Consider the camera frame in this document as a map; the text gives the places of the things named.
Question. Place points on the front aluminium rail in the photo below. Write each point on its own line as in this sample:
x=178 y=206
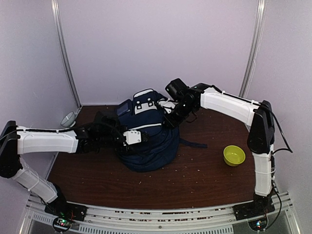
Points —
x=206 y=220

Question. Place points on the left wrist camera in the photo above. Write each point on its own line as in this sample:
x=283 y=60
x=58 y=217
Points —
x=134 y=137

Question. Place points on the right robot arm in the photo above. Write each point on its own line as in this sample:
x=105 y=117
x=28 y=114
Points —
x=185 y=100

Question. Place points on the lime green plastic bowl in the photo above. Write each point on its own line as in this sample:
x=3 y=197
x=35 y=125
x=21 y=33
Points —
x=233 y=155

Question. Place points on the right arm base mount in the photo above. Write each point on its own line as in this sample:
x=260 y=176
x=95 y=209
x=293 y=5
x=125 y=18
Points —
x=253 y=212

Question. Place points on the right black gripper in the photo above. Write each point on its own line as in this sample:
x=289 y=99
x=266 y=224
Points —
x=174 y=122

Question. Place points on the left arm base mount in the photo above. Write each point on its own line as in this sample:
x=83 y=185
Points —
x=68 y=218

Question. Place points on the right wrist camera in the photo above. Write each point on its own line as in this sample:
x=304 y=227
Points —
x=167 y=105

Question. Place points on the navy blue student backpack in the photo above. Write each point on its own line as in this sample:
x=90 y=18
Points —
x=142 y=113

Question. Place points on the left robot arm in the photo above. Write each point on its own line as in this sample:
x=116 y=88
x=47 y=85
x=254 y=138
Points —
x=103 y=131

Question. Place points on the left aluminium frame post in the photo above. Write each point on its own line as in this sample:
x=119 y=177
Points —
x=64 y=54

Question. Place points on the right aluminium frame post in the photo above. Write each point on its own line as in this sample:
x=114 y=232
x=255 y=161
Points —
x=255 y=45

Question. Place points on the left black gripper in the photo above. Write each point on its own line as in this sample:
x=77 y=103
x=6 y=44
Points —
x=128 y=149

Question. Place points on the aluminium frame post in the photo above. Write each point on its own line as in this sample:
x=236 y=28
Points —
x=255 y=45
x=64 y=54

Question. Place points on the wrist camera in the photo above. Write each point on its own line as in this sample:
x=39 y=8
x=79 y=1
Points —
x=134 y=137
x=167 y=105

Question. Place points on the light blue bowl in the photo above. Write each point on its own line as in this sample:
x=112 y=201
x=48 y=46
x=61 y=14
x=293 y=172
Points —
x=69 y=120

